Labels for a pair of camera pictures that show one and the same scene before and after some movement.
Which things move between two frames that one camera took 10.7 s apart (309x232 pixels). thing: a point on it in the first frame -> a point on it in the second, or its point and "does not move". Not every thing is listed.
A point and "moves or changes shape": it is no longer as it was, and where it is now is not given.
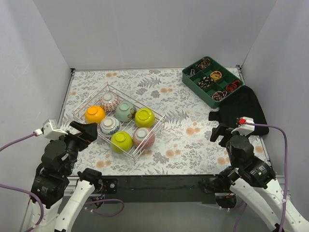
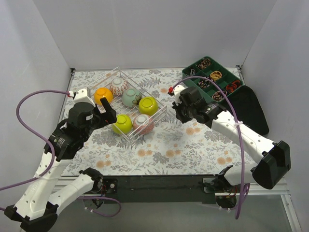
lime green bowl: (121, 141) -> (123, 124)
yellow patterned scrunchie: (216, 75) does not move
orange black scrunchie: (231, 88) does not move
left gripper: (80, 136) -> (101, 117)
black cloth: (245, 103) does not move
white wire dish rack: (126, 124) moves or changes shape
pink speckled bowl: (144, 137) -> (143, 124)
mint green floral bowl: (125, 111) -> (129, 96)
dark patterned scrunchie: (218, 95) does not move
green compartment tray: (212, 80) does not move
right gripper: (222, 135) -> (181, 112)
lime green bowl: (145, 118) -> (148, 105)
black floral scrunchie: (205, 82) does not move
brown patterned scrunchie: (205, 62) does not move
